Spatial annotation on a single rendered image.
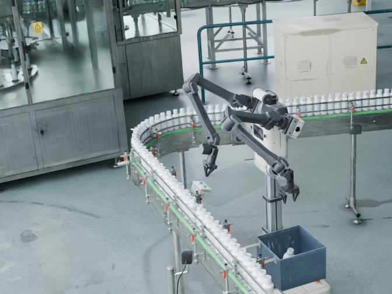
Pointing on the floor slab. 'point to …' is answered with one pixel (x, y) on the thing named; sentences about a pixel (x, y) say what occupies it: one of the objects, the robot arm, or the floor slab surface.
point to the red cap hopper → (237, 37)
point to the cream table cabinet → (325, 55)
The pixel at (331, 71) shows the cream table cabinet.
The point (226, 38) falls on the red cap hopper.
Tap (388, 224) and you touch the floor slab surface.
